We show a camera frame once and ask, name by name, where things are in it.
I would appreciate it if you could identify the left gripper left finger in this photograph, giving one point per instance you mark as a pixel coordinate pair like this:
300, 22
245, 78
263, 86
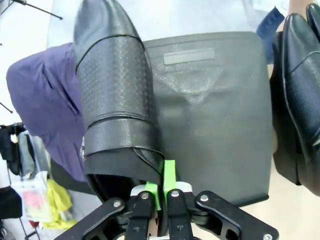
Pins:
140, 215

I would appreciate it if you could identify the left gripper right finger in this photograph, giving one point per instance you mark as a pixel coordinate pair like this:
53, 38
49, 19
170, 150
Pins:
180, 212

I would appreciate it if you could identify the large black leather shoe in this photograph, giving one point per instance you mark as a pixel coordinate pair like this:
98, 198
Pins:
112, 87

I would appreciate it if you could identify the small black leather shoe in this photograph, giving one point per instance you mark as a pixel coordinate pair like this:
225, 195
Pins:
315, 25
300, 112

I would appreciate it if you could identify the black shoe stand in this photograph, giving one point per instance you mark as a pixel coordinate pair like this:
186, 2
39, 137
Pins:
212, 125

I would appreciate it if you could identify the yellow cloth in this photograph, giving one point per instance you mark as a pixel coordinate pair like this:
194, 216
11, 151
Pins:
57, 200

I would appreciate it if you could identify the white plastic bag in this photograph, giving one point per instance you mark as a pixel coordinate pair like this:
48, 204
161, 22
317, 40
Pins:
30, 197

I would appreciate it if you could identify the grey garment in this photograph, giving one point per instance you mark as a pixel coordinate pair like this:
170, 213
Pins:
26, 155

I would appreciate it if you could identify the black bag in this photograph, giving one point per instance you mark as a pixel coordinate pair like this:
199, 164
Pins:
10, 202

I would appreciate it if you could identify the black garment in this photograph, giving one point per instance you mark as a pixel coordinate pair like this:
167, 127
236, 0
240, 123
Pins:
7, 150

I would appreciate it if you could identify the purple cloth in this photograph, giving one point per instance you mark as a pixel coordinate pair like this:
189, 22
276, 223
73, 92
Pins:
45, 100

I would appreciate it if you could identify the person in white jacket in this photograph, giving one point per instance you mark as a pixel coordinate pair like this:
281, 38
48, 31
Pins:
270, 32

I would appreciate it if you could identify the black tripod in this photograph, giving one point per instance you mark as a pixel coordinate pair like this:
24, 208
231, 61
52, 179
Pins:
60, 17

